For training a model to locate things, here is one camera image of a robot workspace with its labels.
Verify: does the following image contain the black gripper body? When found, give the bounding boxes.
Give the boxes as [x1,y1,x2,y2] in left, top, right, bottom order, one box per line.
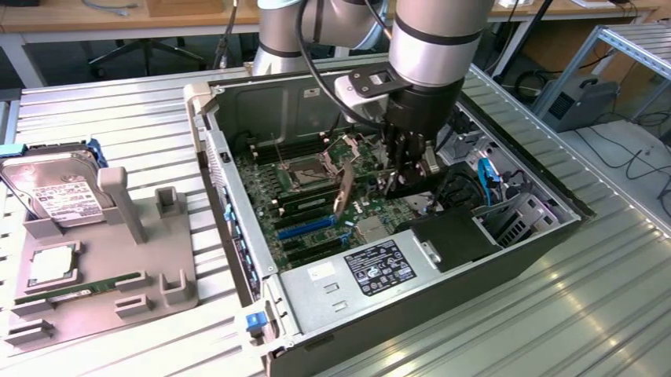
[385,76,466,139]

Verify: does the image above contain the graphics card with fan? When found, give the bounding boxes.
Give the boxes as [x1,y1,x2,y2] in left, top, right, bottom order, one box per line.
[331,159,445,227]

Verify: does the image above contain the metal socket cover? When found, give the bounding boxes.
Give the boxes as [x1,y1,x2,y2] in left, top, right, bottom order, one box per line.
[319,133,365,170]

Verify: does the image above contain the perforated metal disk bay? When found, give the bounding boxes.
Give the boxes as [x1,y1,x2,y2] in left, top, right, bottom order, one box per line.
[403,129,477,215]

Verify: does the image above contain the CPU socket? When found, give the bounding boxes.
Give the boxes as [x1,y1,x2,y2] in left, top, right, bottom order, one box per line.
[282,155,337,193]

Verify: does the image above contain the black RAM slot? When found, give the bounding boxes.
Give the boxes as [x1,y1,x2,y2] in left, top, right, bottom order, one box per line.
[273,178,359,202]
[251,131,326,152]
[254,139,330,162]

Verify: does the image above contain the silver chipset heatsink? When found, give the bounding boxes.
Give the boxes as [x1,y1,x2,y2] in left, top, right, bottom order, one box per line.
[355,218,393,241]

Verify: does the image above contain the labelled RAM stick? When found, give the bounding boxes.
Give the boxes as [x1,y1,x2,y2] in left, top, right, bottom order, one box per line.
[277,187,362,211]

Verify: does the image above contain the thin locking lever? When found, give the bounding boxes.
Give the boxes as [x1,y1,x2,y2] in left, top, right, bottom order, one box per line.
[271,132,289,170]

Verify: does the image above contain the black plastic shroud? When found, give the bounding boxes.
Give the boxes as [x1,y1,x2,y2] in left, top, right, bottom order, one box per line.
[409,206,506,275]

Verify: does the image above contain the long black expansion slot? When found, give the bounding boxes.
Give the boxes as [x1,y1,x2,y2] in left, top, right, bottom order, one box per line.
[282,236,346,257]
[287,243,349,265]
[273,206,341,232]

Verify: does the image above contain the green motherboard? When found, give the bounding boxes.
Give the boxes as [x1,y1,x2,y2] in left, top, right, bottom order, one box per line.
[230,131,421,274]

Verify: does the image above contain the blue expansion slot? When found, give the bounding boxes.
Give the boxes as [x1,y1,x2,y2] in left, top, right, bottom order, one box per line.
[277,214,343,241]

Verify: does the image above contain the black stand pole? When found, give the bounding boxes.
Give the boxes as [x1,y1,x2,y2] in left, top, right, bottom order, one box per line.
[495,0,557,79]

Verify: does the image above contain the wooden desk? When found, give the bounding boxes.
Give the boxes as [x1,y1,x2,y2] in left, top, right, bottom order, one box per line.
[487,0,661,78]
[0,0,263,90]

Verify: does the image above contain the grey power supply unit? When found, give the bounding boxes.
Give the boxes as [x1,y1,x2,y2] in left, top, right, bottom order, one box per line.
[277,229,442,337]

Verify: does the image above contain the open black PC case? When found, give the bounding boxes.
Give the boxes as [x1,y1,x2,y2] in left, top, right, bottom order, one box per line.
[183,46,598,377]

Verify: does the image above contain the black office chair base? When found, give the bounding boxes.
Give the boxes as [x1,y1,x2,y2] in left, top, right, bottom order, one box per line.
[86,37,206,78]

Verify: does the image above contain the grey parts rack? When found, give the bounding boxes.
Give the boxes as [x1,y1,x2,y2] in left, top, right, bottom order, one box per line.
[3,164,203,358]

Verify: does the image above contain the silver hard disk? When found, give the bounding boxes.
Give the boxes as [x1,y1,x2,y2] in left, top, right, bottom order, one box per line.
[0,151,106,229]

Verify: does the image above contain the green RAM stick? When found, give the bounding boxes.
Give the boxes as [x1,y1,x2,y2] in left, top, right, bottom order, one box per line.
[14,270,143,307]

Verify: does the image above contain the silver CPU chip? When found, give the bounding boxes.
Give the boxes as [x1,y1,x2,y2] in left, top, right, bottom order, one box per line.
[28,249,75,286]

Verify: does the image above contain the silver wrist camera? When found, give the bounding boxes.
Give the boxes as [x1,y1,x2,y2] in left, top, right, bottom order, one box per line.
[334,67,417,123]

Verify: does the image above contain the blue flat wire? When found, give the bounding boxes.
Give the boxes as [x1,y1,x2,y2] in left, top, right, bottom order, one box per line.
[478,156,501,207]

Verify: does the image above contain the thick black cable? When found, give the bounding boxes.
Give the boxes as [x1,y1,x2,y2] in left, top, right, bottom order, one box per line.
[295,0,393,131]

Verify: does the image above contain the grey box with handle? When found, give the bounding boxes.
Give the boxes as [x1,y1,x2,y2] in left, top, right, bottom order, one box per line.
[534,76,625,134]

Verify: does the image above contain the thin hanging black cable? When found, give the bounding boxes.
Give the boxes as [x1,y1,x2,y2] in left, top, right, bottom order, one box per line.
[214,0,241,68]

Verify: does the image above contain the aluminium profile frame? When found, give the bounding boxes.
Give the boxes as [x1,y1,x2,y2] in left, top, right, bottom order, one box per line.
[531,23,671,119]

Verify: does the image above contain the light blue network cable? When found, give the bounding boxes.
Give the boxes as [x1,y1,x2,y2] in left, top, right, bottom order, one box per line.
[82,0,141,17]

